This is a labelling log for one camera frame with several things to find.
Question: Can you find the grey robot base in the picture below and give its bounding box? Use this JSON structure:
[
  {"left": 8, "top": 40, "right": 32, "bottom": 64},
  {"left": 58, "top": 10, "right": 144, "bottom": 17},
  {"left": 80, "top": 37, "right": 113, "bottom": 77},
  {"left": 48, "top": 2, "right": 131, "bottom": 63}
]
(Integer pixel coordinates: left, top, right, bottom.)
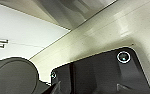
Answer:
[{"left": 50, "top": 46, "right": 150, "bottom": 94}]

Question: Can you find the white two-door sink cabinet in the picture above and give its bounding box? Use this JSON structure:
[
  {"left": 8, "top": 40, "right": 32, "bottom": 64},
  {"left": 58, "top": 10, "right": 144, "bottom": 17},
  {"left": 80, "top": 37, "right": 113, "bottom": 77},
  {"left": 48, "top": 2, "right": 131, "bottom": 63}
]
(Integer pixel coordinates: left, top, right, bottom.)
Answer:
[{"left": 0, "top": 2, "right": 71, "bottom": 65}]

